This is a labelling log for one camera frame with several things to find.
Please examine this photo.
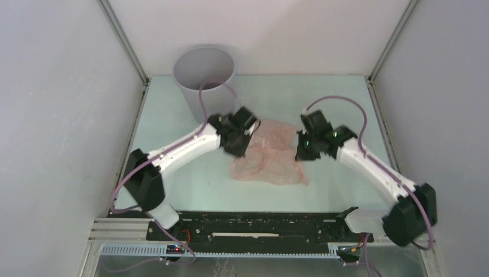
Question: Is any pink plastic trash bag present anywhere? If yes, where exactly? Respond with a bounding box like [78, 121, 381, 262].
[231, 120, 309, 185]

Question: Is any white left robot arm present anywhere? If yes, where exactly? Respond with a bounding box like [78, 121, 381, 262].
[117, 106, 261, 240]

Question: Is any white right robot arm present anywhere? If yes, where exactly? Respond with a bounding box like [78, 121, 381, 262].
[295, 110, 438, 250]

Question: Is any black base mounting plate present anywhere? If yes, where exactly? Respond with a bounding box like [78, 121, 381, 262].
[146, 211, 363, 253]

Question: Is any right controller board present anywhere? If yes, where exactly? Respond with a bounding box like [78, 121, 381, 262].
[337, 246, 362, 254]

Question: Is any controller board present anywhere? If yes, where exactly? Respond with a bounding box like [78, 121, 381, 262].
[165, 244, 186, 254]
[337, 246, 362, 254]

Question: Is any left controller board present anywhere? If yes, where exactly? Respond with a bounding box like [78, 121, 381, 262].
[165, 244, 186, 254]

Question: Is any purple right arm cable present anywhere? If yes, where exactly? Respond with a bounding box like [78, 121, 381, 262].
[303, 95, 435, 252]

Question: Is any grey slotted cable duct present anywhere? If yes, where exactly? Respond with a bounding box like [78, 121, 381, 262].
[99, 244, 345, 259]

